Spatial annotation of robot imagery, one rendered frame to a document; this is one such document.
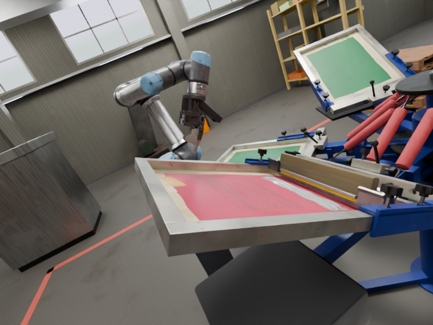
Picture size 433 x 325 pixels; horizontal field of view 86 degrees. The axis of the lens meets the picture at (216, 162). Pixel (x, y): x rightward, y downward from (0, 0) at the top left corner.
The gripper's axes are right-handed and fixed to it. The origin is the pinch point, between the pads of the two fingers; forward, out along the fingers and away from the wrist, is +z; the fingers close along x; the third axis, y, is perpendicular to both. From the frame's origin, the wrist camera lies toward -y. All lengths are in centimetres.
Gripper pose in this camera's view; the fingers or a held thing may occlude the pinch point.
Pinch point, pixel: (196, 147)
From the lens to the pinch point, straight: 93.6
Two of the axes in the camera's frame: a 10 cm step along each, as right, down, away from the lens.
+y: -9.1, -0.4, -4.2
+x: 4.0, 2.1, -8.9
